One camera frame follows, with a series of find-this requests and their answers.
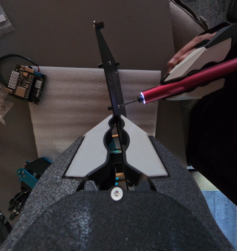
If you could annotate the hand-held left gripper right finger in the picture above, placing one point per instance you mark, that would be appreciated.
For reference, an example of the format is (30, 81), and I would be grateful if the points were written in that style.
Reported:
(145, 155)

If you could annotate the black acrylic base plate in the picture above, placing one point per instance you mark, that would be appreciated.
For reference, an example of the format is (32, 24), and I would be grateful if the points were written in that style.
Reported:
(110, 78)

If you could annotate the person's right hand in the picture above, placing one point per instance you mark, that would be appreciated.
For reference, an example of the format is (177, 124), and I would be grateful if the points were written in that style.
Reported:
(185, 49)

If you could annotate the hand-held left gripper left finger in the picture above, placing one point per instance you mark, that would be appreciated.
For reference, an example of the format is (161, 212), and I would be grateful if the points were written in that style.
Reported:
(87, 155)

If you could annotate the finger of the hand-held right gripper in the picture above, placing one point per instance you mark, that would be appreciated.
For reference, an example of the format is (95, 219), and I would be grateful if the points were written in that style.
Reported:
(204, 92)
(198, 58)

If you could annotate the person's legs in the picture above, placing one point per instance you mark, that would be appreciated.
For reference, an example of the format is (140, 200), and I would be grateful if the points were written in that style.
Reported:
(224, 211)

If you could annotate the red electric screwdriver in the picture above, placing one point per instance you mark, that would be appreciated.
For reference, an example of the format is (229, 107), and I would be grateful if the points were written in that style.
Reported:
(179, 86)

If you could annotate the blue toy robot arm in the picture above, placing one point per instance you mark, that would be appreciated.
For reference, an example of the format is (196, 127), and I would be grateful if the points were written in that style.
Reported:
(24, 173)

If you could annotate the black controller board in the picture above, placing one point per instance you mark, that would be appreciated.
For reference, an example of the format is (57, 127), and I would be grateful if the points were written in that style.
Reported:
(22, 84)

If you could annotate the person's torso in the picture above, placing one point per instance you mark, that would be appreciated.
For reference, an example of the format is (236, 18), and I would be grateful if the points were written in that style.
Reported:
(218, 137)

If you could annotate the white foam sheet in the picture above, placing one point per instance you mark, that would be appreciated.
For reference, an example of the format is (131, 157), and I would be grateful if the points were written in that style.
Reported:
(71, 98)

